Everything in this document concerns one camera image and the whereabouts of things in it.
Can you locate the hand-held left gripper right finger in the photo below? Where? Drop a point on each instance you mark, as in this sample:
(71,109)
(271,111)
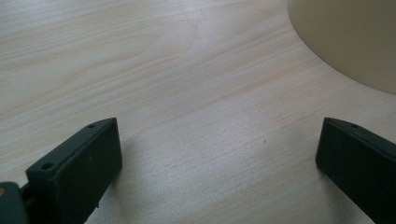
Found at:
(358,161)

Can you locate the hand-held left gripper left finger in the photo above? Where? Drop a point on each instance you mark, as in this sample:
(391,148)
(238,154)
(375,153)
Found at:
(81,168)

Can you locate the beige round container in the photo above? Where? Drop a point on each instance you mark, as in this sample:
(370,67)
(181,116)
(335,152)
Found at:
(351,34)

